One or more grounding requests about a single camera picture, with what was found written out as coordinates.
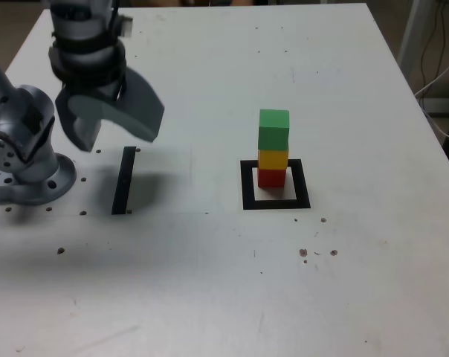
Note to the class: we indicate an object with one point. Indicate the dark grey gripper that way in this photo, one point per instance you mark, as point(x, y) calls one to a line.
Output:
point(98, 92)

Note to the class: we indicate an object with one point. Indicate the green cube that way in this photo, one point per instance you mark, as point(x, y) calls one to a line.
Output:
point(273, 134)

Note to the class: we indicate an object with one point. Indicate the yellow cube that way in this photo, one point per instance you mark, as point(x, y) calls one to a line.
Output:
point(273, 160)

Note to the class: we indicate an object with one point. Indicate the red cube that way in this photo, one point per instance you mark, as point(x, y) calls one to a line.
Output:
point(271, 178)

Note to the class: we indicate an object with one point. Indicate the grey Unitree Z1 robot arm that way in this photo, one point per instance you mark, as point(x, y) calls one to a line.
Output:
point(35, 175)

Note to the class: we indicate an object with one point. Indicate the black tape square outline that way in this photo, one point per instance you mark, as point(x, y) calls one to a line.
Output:
point(247, 193)

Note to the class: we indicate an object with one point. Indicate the black tape strip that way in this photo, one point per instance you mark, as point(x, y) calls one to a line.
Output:
point(122, 186)

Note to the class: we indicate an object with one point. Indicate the white metal frame post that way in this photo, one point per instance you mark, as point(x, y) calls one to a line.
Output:
point(410, 37)

